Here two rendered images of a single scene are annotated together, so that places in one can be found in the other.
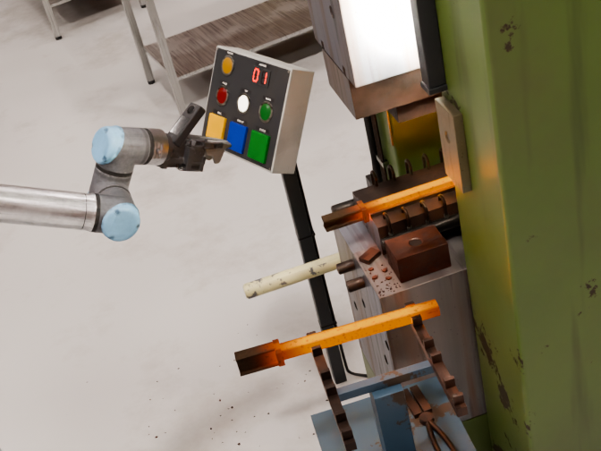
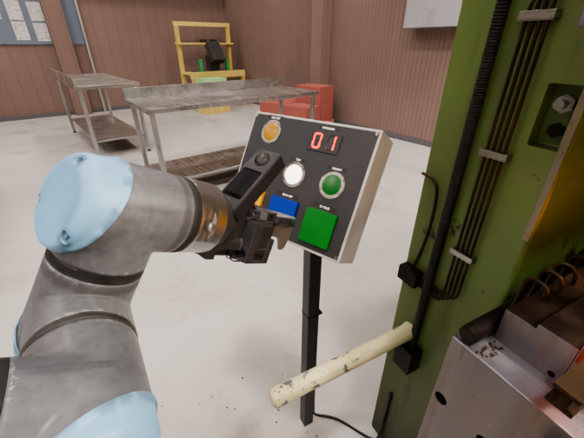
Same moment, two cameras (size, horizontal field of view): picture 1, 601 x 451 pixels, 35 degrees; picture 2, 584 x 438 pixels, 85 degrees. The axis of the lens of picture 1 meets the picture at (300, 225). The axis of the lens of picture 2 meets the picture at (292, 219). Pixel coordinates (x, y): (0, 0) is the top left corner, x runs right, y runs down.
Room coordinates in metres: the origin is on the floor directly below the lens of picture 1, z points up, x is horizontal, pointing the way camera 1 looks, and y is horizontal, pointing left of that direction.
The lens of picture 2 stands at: (1.77, 0.31, 1.35)
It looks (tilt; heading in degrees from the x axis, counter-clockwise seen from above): 29 degrees down; 340
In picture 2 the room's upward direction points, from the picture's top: straight up
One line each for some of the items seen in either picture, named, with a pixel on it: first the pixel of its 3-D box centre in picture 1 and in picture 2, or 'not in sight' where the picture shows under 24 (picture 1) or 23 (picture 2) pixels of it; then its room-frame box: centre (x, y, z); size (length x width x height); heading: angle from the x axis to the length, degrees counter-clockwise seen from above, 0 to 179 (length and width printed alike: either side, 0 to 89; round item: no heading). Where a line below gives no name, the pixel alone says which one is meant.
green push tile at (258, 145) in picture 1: (259, 147); (318, 228); (2.30, 0.05, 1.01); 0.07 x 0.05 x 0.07; 32
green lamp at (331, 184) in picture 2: (266, 112); (331, 184); (2.32, 0.02, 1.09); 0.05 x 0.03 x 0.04; 7
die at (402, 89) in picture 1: (428, 54); not in sight; (1.93, -0.36, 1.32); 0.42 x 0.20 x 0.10; 97
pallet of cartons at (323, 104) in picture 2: not in sight; (295, 106); (7.39, -1.83, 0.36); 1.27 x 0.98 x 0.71; 18
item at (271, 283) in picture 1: (318, 267); (348, 361); (2.23, -0.02, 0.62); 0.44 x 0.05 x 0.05; 97
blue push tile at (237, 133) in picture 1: (238, 137); (282, 214); (2.38, 0.11, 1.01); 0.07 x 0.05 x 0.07; 32
